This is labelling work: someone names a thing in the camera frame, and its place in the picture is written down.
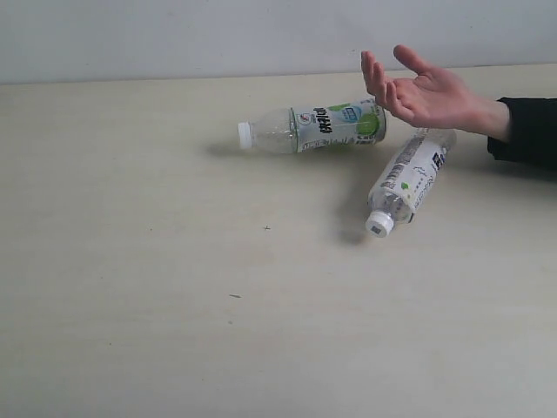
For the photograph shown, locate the black sleeved forearm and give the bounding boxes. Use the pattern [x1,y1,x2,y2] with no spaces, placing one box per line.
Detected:
[487,98,556,170]

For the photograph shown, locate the person's open hand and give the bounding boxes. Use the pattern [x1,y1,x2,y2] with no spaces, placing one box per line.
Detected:
[361,44,511,142]

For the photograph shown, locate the white label water bottle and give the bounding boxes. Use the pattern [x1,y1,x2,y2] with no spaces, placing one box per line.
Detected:
[366,128,456,238]

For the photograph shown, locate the lime label clear bottle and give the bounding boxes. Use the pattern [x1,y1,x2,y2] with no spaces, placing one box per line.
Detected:
[238,98,387,154]

